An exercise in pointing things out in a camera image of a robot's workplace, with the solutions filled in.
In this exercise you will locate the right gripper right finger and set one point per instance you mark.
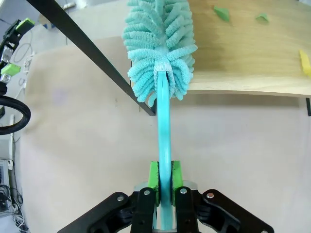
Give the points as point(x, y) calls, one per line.
point(184, 206)

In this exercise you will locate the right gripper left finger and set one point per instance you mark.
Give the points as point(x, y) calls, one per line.
point(145, 206)

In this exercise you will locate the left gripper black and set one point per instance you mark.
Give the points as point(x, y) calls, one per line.
point(5, 53)

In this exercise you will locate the teal microfibre duster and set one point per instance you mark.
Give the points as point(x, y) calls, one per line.
point(164, 126)

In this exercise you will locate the grey electronics box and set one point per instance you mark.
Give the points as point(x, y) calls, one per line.
point(3, 170)

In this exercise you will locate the yellow paper scrap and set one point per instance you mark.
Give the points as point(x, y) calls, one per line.
point(305, 63)

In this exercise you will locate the green paper scrap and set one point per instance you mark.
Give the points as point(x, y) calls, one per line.
point(222, 12)
point(262, 17)

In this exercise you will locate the black frame wooden shelf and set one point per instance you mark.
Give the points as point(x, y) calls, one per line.
point(243, 60)

